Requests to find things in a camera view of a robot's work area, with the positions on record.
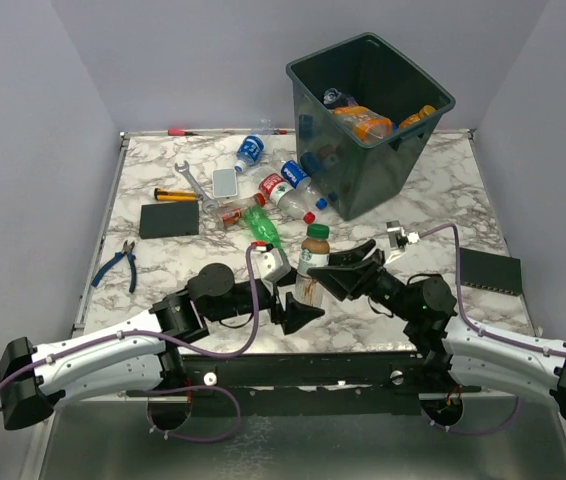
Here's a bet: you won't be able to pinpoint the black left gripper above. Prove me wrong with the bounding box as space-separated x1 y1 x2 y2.
208 268 325 334

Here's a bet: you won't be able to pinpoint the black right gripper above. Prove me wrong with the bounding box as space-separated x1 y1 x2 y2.
309 238 416 321

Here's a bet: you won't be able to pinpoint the green cap tea bottle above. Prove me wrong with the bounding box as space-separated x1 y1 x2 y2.
294 223 330 308

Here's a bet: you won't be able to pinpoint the green plastic bottle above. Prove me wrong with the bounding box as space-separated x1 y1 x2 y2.
243 205 282 249

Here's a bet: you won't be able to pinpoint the red label water bottle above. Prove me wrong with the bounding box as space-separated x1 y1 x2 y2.
259 173 315 224

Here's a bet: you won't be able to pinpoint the red cap bottle small label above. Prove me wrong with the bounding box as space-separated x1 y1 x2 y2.
210 193 266 229

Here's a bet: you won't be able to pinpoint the large orange label bottle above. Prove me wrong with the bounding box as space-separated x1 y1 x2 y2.
331 105 394 144

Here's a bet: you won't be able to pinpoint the orange juice bottle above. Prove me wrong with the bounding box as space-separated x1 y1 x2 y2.
398 104 436 129

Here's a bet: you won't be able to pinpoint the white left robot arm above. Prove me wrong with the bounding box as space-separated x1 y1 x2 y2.
0 263 325 431

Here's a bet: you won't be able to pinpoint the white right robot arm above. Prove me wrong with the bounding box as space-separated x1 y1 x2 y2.
308 250 566 421

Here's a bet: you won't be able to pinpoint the pepsi bottle beside bin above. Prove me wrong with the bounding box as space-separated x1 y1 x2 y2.
280 160 328 211

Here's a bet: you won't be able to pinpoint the dark green plastic bin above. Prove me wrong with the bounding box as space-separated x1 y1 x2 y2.
286 32 456 220

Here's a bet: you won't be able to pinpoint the silver wrench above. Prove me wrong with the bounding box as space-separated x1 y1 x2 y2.
174 161 220 213

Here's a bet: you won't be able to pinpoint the white grey power bank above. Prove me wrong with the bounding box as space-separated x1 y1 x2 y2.
212 168 238 199

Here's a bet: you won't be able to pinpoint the black flat box left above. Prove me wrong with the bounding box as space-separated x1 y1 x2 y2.
139 202 199 239

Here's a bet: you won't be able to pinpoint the blue label bottle far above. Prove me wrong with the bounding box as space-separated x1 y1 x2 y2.
234 135 264 173

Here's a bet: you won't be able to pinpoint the yellow utility knife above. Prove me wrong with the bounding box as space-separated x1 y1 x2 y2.
153 188 199 202

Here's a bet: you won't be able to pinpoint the red screwdriver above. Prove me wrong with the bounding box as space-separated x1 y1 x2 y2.
167 128 197 137

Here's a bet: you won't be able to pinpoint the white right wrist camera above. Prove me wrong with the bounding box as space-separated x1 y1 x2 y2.
384 220 420 266

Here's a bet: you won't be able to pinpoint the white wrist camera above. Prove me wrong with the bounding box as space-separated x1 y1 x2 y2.
252 242 292 287
384 220 420 266

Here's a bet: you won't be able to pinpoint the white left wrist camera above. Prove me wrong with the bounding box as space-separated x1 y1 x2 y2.
252 242 292 287

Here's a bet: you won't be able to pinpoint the black network switch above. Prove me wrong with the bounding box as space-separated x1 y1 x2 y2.
460 247 523 297

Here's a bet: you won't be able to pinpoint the blue handled pliers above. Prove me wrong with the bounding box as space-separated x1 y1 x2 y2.
90 240 137 293

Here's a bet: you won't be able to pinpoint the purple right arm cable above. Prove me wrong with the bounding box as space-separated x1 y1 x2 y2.
410 223 566 436

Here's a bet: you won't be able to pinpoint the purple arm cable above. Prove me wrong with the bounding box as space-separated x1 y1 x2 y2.
410 223 566 436
0 242 264 444

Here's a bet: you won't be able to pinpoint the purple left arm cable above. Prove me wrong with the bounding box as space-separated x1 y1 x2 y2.
0 242 264 444

